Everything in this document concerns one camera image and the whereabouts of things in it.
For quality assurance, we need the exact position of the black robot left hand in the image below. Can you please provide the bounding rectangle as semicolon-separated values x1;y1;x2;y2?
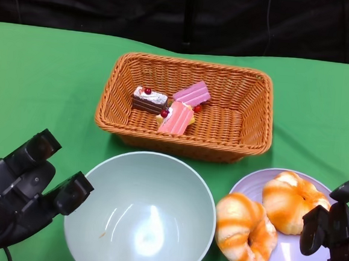
0;125;99;261

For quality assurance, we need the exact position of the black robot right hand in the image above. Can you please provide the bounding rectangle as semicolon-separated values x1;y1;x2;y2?
298;167;349;261

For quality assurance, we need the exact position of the orange bread with torn top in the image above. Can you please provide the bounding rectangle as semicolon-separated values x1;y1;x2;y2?
259;169;334;239

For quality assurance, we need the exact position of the round orange striped bread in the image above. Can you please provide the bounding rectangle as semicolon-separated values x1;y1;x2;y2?
212;190;282;261

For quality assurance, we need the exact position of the pale grey bowl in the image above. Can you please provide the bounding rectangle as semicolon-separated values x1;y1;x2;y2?
60;145;221;261

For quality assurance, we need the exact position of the yellow cake slice with cream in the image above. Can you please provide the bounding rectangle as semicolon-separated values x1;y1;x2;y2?
155;100;203;129

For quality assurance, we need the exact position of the chocolate cake slice with cherry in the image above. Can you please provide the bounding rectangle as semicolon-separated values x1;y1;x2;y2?
131;86;169;116

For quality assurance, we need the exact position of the salmon pink striped cake slice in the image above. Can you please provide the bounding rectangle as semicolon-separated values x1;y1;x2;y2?
157;101;195;137

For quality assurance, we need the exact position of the magenta pink striped cake slice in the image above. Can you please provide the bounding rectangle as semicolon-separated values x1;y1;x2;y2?
172;78;212;107

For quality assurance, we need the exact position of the lavender plate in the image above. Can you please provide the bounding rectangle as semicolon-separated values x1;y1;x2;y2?
224;164;349;261

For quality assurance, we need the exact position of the orange wicker basket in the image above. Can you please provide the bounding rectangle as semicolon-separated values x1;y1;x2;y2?
91;49;278;168

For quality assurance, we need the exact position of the green tablecloth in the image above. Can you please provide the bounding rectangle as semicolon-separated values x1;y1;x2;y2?
0;21;349;261

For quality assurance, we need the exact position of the black backdrop curtain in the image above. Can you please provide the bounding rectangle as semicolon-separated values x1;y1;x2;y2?
0;0;349;67

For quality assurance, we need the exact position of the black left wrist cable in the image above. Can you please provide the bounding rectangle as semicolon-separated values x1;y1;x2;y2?
2;245;14;261

